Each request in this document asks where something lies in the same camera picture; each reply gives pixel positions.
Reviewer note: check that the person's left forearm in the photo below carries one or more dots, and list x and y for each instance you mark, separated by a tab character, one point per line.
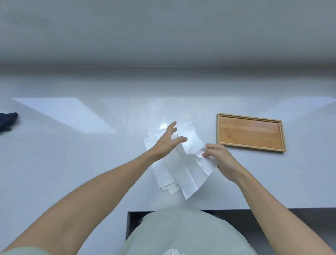
86	199

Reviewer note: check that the person's left hand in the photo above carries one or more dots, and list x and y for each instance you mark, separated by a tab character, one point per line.
164	144

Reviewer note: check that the wooden tray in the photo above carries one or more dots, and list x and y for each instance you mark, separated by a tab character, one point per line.
250	132

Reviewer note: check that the person's right forearm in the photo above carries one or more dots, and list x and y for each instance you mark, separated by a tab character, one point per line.
278	218

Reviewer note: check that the light green shirt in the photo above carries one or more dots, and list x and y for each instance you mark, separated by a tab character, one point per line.
183	233

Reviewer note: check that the person's left thumb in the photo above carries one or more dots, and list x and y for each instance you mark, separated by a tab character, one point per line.
180	140

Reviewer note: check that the stack of white paper napkins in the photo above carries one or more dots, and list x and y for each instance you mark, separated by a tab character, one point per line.
162	173

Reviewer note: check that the person's right thumb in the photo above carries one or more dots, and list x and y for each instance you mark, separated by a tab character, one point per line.
207	154

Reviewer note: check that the person's right hand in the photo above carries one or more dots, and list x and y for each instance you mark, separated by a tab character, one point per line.
224	160

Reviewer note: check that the white paper napkin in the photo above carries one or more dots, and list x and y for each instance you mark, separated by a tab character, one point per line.
193	168

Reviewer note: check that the dark cloth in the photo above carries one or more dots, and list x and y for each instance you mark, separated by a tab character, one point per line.
7	121

